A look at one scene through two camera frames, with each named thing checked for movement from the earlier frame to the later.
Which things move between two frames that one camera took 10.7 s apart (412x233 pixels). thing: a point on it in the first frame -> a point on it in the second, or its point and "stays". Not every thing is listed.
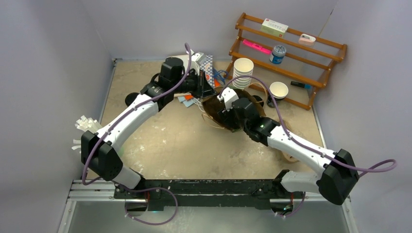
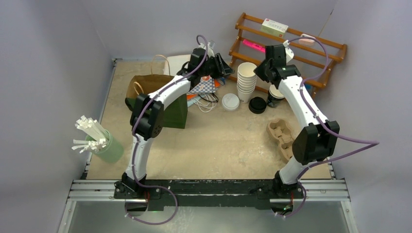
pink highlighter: [257, 46] stays
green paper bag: [212, 106] -> [176, 115]
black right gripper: [225, 115] -> [258, 71]
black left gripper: [206, 90] -> [221, 68]
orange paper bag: [188, 97] stays
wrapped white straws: [86, 124] stays
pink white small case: [306, 39] stays
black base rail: [203, 193] stays
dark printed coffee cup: [279, 90] stays
